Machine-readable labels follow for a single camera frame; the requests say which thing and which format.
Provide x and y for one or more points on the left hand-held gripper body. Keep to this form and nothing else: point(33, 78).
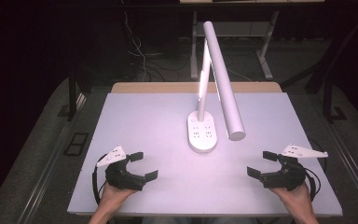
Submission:
point(121, 179)

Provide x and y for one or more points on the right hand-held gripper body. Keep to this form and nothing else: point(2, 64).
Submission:
point(287, 179)

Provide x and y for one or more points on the person's left hand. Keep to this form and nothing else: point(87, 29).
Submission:
point(112, 197)

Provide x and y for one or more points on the person's right hand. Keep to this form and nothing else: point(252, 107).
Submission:
point(298, 199)

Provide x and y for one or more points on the white desk lamp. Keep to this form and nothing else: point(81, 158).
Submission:
point(202, 137)

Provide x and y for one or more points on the black metal stand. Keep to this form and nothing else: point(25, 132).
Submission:
point(327, 99)

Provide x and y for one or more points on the black floor frame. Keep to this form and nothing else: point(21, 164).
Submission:
point(80, 134)

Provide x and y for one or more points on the grey metal table frame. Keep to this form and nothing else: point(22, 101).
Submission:
point(194, 62)

